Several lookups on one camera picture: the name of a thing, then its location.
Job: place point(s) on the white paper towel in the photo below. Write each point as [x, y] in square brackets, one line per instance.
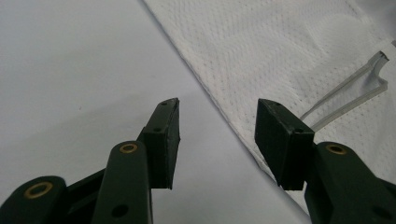
[264, 56]

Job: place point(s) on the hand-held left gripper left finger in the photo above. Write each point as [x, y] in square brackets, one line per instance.
[162, 146]

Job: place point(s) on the clear plastic strip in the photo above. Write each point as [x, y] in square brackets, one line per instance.
[355, 93]

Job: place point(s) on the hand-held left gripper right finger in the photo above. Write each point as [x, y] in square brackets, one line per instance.
[281, 143]

